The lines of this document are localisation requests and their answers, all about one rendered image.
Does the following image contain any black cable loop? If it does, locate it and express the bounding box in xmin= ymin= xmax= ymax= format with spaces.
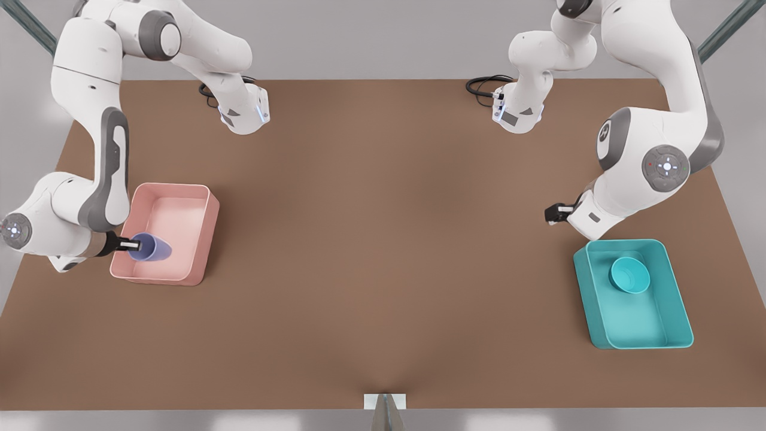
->
xmin=199 ymin=76 xmax=257 ymax=109
xmin=466 ymin=75 xmax=516 ymax=108

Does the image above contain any silver frame post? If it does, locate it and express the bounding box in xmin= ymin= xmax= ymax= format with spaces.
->
xmin=364 ymin=393 xmax=407 ymax=431
xmin=2 ymin=0 xmax=58 ymax=57
xmin=697 ymin=0 xmax=766 ymax=64

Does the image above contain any blue cup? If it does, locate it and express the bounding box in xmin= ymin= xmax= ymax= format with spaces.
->
xmin=129 ymin=233 xmax=172 ymax=263

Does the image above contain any teal bowl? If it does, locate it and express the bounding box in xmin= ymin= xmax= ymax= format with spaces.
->
xmin=609 ymin=256 xmax=652 ymax=295

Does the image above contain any pink box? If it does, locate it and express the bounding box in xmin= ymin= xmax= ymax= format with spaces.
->
xmin=110 ymin=183 xmax=220 ymax=287

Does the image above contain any teal box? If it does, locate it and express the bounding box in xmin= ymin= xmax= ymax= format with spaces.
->
xmin=573 ymin=239 xmax=694 ymax=350

